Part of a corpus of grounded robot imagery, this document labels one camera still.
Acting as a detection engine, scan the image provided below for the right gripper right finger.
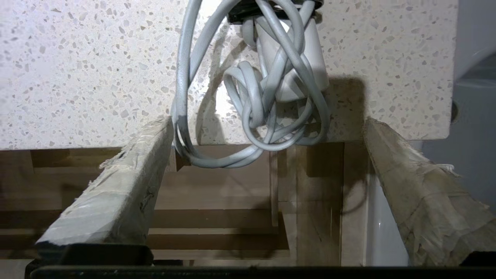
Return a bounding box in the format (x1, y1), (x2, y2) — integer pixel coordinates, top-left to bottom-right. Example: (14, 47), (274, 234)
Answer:
(362, 117), (496, 267)

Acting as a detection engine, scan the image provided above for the wooden drawer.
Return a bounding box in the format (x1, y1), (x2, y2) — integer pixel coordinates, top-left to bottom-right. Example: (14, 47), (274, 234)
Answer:
(0, 144), (295, 268)

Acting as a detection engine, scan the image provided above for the wooden cabinet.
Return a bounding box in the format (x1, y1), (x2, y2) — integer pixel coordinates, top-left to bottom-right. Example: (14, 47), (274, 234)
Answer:
(271, 141), (369, 267)

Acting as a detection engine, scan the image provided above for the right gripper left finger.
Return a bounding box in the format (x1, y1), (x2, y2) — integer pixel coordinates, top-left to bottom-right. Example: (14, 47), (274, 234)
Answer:
(36, 116), (174, 265)

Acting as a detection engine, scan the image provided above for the white charger with grey cable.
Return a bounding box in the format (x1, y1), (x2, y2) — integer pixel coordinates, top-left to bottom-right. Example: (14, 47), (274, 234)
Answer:
(172, 0), (331, 169)

